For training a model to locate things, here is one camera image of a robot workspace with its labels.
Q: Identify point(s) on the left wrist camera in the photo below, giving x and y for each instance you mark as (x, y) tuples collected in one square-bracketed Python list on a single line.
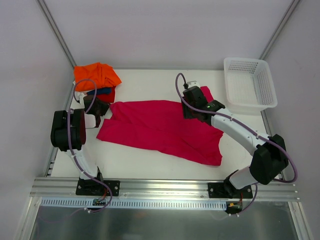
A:
[(79, 98)]

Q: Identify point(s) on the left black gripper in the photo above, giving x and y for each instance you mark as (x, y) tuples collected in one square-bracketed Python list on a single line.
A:
[(103, 109)]

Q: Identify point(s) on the white plastic basket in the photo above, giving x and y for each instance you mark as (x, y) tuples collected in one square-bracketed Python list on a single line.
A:
[(249, 85)]

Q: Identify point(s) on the magenta t shirt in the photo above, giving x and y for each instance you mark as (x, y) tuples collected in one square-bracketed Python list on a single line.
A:
[(159, 125)]

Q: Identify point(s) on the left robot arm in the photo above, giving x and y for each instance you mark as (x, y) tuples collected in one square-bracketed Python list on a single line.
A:
[(69, 135)]

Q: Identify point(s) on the aluminium mounting rail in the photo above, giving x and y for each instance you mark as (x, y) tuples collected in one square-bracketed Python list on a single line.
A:
[(157, 189)]

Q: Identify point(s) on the orange folded t shirt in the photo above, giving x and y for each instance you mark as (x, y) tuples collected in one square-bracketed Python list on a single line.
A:
[(97, 74)]

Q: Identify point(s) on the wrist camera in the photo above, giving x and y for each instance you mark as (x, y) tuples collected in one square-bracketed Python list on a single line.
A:
[(193, 84), (79, 98)]

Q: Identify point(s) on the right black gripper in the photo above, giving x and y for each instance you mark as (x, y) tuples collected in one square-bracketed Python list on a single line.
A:
[(188, 113)]

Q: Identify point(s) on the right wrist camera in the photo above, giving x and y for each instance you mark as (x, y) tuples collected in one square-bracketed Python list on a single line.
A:
[(193, 84)]

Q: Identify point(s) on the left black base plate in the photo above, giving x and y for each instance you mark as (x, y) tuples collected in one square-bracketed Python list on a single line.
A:
[(90, 187)]

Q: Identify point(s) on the white slotted cable duct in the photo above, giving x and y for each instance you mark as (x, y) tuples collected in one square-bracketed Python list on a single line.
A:
[(215, 205)]

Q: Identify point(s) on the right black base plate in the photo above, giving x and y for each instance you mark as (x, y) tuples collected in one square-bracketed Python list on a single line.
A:
[(221, 190)]

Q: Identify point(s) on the blue folded t shirt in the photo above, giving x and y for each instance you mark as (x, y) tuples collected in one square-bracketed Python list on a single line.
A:
[(101, 91)]

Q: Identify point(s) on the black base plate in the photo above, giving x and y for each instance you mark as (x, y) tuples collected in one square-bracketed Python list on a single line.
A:
[(90, 187), (221, 190)]

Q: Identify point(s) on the red folded t shirt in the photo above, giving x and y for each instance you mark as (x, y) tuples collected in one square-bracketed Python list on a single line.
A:
[(110, 98)]

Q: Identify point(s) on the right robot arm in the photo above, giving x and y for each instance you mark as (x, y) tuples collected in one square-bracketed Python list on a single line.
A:
[(267, 152)]

